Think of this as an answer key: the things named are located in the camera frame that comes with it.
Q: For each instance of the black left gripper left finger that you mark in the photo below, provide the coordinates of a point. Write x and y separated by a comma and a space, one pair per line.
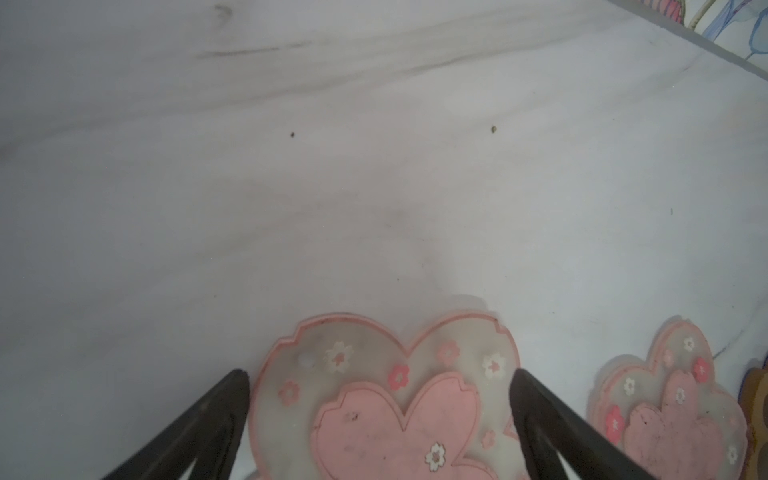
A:
202, 442

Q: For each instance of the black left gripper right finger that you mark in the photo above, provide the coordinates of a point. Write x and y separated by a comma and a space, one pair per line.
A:
551, 434

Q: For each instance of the pink flower coaster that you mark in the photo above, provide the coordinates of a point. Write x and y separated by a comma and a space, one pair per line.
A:
343, 397
667, 412

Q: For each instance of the cork paw coaster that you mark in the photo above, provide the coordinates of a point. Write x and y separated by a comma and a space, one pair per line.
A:
753, 401

